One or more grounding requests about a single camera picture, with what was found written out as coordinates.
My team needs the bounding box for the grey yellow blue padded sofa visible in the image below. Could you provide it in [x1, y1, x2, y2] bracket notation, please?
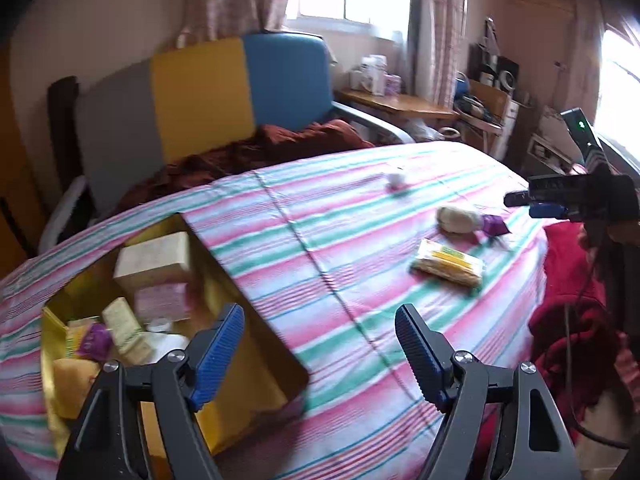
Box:
[40, 32, 416, 256]

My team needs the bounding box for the red blanket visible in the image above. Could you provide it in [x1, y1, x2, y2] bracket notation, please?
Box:
[529, 222, 621, 411]

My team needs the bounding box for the orange wooden wardrobe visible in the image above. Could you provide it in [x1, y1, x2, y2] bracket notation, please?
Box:
[0, 45, 48, 271]

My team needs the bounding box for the wooden desk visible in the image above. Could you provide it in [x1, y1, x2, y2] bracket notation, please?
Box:
[335, 87, 461, 131]

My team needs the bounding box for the white carton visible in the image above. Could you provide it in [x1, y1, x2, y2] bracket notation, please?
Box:
[360, 54, 388, 97]

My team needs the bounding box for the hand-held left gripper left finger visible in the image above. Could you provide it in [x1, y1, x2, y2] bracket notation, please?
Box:
[56, 303, 247, 480]

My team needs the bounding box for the yellow snack packet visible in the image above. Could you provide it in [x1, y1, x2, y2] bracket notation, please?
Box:
[410, 238, 486, 290]
[66, 317, 101, 357]

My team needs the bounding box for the purple packet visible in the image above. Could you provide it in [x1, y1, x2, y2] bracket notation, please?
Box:
[480, 214, 512, 239]
[80, 322, 115, 361]

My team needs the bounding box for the cluttered shelf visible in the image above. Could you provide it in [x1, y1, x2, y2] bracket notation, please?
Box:
[470, 17, 521, 92]

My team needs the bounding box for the cream oval soap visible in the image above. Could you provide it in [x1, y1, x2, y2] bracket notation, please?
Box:
[436, 204, 482, 235]

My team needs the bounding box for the white cabinet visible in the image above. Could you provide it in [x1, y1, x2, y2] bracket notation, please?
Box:
[502, 100, 532, 161]

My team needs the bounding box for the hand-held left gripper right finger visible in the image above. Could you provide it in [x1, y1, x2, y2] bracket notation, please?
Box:
[394, 303, 583, 480]

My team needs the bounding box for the pink box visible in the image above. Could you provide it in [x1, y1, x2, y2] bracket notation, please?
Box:
[134, 282, 191, 322]

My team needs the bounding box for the gold tin box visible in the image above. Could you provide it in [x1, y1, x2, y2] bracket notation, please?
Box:
[41, 212, 310, 461]

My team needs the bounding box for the large cream box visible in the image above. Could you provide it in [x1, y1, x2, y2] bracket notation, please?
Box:
[112, 231, 192, 291]

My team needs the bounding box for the side window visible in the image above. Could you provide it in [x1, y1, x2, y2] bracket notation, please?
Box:
[597, 25, 640, 161]

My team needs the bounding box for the small cream printed box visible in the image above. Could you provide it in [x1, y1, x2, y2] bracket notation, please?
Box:
[102, 297, 144, 347]
[119, 332, 166, 367]

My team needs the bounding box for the brown blanket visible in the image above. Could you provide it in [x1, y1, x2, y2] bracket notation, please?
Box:
[115, 120, 376, 216]

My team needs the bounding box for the plastic bag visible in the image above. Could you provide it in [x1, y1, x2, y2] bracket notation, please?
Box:
[414, 120, 452, 144]

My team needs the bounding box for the yellow sponge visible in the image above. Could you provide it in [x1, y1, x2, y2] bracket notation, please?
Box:
[52, 357, 103, 418]

